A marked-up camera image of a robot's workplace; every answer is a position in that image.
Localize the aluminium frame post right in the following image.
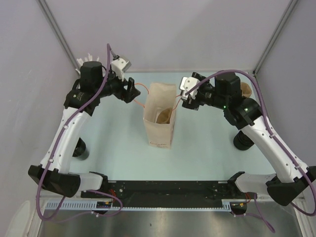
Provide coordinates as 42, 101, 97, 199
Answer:
252, 0, 300, 76

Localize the black coffee cup left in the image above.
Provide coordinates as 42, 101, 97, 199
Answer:
73, 138, 89, 160

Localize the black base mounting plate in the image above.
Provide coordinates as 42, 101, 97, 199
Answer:
81, 180, 257, 208

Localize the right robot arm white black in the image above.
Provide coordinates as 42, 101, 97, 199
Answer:
179, 70, 316, 206

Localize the white paper takeout bag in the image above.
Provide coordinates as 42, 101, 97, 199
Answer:
136, 82, 180, 149

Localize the aluminium frame post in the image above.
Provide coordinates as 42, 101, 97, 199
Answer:
36, 0, 79, 75
252, 0, 300, 76

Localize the aluminium frame post left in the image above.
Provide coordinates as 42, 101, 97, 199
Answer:
36, 0, 79, 75

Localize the white slotted cable duct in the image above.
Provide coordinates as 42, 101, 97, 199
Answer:
45, 199, 237, 212

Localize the wrist camera silver white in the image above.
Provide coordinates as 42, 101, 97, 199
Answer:
111, 56, 131, 81
179, 77, 200, 101

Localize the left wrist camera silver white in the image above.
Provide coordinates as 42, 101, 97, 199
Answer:
111, 56, 131, 81

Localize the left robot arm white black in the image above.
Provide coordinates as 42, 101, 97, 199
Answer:
28, 58, 141, 198

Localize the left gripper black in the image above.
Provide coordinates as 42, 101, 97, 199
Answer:
95, 68, 140, 103

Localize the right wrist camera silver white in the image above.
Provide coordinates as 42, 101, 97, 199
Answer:
179, 77, 200, 101

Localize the brown pulp cup carrier stack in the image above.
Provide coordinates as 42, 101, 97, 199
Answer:
240, 82, 252, 98

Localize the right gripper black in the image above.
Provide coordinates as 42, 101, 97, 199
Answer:
182, 72, 228, 111

